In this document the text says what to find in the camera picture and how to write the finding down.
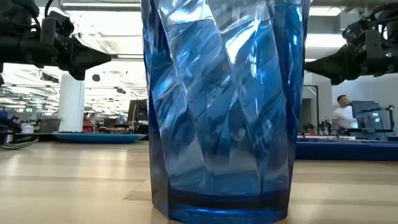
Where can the black stand frame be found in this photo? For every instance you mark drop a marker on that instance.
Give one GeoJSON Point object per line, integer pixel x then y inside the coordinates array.
{"type": "Point", "coordinates": [317, 109]}

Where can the person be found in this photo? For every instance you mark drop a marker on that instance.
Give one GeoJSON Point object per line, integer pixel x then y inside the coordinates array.
{"type": "Point", "coordinates": [343, 116]}

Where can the white round pillar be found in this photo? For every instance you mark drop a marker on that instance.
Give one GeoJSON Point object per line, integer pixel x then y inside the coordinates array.
{"type": "Point", "coordinates": [71, 102]}

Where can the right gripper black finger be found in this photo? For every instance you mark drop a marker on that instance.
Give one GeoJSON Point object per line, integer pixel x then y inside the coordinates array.
{"type": "Point", "coordinates": [332, 65]}

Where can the black aluminium table frame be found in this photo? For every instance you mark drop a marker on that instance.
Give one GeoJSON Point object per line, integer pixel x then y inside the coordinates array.
{"type": "Point", "coordinates": [37, 134]}

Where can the dark blue plastic tray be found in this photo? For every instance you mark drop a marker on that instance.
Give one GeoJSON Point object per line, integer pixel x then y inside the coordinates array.
{"type": "Point", "coordinates": [342, 151]}

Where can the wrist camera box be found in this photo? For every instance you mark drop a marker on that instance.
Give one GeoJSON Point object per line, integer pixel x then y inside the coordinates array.
{"type": "Point", "coordinates": [374, 43]}
{"type": "Point", "coordinates": [54, 28]}

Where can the blue round plate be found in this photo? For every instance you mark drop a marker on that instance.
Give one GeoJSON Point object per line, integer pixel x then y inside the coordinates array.
{"type": "Point", "coordinates": [99, 138]}

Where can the grey mesh bin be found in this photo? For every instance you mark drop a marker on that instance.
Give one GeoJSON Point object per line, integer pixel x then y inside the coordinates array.
{"type": "Point", "coordinates": [49, 125]}

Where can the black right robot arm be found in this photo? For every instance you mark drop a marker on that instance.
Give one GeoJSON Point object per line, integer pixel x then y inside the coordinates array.
{"type": "Point", "coordinates": [391, 15]}

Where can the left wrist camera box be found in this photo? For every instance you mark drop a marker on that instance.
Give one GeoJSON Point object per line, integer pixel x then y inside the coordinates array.
{"type": "Point", "coordinates": [54, 28]}

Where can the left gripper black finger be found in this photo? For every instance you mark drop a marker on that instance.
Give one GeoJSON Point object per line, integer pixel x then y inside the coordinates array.
{"type": "Point", "coordinates": [87, 57]}

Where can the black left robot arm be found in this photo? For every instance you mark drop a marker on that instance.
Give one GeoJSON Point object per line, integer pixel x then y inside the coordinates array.
{"type": "Point", "coordinates": [12, 17]}

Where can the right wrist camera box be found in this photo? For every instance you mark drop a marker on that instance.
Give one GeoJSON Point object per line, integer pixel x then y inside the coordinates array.
{"type": "Point", "coordinates": [374, 43]}

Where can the grey computer monitor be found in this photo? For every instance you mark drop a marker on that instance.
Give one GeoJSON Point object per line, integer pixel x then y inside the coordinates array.
{"type": "Point", "coordinates": [367, 113]}

